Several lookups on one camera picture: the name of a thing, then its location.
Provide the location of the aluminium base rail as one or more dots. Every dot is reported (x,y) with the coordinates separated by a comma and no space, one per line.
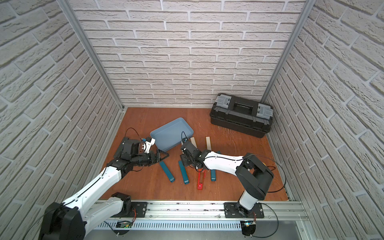
(202,216)

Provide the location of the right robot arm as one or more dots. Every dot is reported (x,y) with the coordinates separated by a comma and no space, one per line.
(253,174)

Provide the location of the red pliers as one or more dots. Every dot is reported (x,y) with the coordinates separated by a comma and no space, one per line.
(201,178)

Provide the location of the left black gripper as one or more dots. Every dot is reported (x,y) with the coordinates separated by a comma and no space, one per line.
(157,156)

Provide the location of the blue plastic storage tray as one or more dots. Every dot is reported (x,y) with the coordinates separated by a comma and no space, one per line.
(169,135)

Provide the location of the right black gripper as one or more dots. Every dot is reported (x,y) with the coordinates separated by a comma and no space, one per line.
(183,159)

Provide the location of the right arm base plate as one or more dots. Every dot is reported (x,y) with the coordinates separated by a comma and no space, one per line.
(235,210)

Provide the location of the teal pliers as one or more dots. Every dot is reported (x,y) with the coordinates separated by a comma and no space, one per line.
(167,172)
(213,175)
(184,173)

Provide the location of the teal pliers far left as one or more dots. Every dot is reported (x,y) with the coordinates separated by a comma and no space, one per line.
(167,172)

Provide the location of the black plastic toolbox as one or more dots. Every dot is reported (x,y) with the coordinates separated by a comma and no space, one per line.
(242,115)

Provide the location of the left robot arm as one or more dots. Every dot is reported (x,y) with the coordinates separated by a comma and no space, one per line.
(75,217)

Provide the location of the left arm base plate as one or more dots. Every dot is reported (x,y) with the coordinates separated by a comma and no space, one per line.
(137,209)

